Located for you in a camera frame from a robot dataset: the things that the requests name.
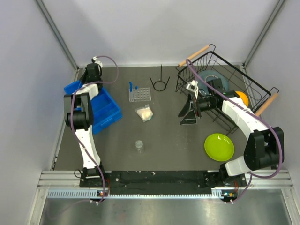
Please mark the clear test tube rack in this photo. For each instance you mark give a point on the clear test tube rack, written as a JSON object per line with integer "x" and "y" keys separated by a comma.
{"x": 139, "y": 95}

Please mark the black wire ring stand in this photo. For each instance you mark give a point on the black wire ring stand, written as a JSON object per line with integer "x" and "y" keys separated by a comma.
{"x": 160, "y": 85}

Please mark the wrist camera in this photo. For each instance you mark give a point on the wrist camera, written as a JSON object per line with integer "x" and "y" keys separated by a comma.
{"x": 193, "y": 87}
{"x": 97, "y": 61}

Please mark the blue ceramic plate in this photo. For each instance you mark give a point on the blue ceramic plate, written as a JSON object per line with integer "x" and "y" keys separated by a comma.
{"x": 209, "y": 75}

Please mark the green plate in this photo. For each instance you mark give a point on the green plate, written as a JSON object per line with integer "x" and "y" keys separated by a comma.
{"x": 219, "y": 147}

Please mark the orange bowl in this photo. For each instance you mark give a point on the orange bowl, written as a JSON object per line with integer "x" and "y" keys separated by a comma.
{"x": 244, "y": 98}

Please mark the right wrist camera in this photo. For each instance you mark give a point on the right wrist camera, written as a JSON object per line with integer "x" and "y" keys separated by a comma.
{"x": 193, "y": 87}

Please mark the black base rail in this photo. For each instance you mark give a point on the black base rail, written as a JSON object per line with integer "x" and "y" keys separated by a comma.
{"x": 161, "y": 182}

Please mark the clear glass flask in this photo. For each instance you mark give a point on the clear glass flask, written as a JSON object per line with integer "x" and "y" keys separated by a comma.
{"x": 140, "y": 147}

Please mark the bag of white powder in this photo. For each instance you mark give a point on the bag of white powder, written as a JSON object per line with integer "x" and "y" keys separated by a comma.
{"x": 145, "y": 113}

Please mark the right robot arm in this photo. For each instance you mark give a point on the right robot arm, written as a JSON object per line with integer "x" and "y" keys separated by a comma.
{"x": 265, "y": 144}

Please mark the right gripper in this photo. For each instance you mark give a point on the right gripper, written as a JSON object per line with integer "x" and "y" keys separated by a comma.
{"x": 190, "y": 118}

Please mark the blue plastic bin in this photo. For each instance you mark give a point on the blue plastic bin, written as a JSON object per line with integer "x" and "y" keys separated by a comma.
{"x": 105, "y": 109}

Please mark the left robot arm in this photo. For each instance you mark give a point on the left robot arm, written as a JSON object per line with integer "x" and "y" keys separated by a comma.
{"x": 78, "y": 115}

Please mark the black wire dish rack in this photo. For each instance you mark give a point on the black wire dish rack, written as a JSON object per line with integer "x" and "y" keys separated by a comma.
{"x": 213, "y": 69}

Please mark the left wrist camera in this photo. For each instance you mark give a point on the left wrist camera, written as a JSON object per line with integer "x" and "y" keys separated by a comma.
{"x": 97, "y": 61}

